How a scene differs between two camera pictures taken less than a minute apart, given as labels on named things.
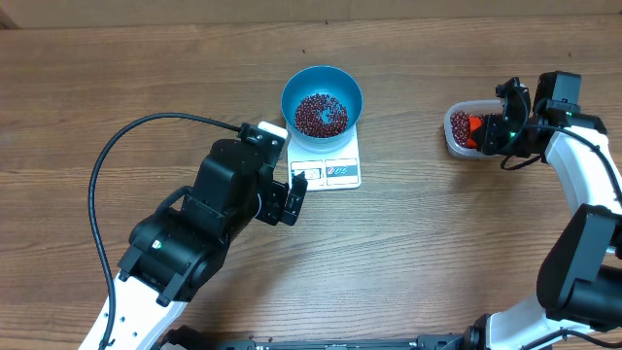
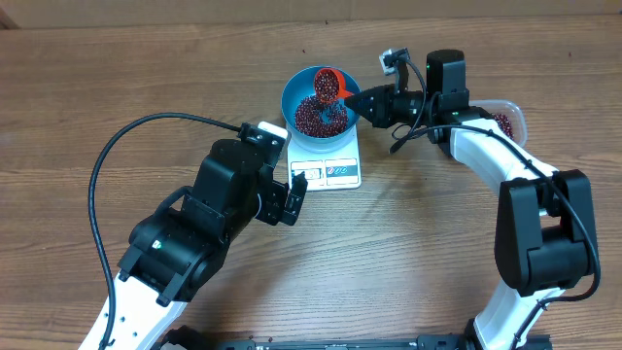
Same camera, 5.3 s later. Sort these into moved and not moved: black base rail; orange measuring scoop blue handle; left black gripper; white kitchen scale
Moved: orange measuring scoop blue handle
Not moved: left black gripper; black base rail; white kitchen scale
